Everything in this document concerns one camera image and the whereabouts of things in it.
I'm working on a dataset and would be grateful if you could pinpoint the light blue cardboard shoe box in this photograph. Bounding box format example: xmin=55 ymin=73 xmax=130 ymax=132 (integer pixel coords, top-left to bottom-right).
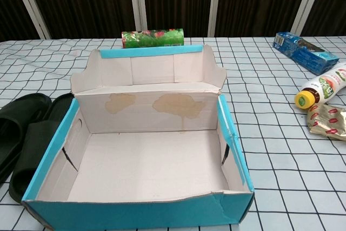
xmin=21 ymin=43 xmax=255 ymax=230

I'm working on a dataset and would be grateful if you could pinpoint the black rubber slipper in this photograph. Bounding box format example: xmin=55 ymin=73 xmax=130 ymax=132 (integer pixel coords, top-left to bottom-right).
xmin=0 ymin=93 xmax=52 ymax=183
xmin=9 ymin=93 xmax=74 ymax=204

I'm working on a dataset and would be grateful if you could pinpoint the blue cookie box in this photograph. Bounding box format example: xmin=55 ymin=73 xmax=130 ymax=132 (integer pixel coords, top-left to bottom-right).
xmin=273 ymin=31 xmax=340 ymax=76

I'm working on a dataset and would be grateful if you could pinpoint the green cylindrical snack package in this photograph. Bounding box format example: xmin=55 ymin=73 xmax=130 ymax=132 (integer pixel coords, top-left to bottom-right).
xmin=121 ymin=28 xmax=185 ymax=50

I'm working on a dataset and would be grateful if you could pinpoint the white black checkered tablecloth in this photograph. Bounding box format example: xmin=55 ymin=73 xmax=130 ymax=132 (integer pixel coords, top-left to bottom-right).
xmin=0 ymin=35 xmax=346 ymax=231

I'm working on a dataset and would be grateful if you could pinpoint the white bottle with yellow cap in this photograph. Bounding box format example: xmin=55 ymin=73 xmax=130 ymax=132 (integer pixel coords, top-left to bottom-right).
xmin=294 ymin=62 xmax=346 ymax=111

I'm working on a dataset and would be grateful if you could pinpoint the gold and red foil bag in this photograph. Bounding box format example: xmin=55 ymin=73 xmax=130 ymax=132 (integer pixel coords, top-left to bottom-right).
xmin=307 ymin=103 xmax=346 ymax=142

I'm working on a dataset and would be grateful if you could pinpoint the white metal frame post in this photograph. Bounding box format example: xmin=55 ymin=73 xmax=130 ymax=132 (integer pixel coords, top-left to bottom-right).
xmin=6 ymin=0 xmax=51 ymax=39
xmin=128 ymin=0 xmax=148 ymax=33
xmin=290 ymin=0 xmax=321 ymax=37
xmin=208 ymin=0 xmax=230 ymax=37

